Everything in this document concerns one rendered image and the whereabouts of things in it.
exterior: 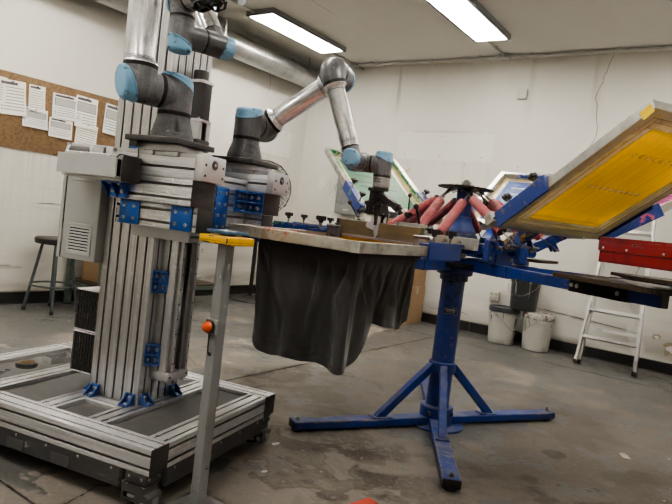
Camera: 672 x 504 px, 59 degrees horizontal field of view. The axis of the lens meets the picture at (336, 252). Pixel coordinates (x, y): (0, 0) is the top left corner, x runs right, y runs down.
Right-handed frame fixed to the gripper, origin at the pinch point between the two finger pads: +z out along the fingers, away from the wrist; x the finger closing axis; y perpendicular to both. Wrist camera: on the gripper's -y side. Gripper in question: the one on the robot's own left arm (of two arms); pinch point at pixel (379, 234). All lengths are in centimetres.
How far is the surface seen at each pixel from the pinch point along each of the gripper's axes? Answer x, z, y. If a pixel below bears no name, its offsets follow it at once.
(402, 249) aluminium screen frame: 31.9, 3.5, -29.0
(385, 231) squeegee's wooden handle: 1.5, -1.8, -3.7
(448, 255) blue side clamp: -5.5, 4.8, -30.2
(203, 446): 79, 76, 11
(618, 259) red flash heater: -5, -2, -93
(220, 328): 78, 36, 10
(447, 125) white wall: -414, -127, 171
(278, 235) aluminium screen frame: 60, 3, 5
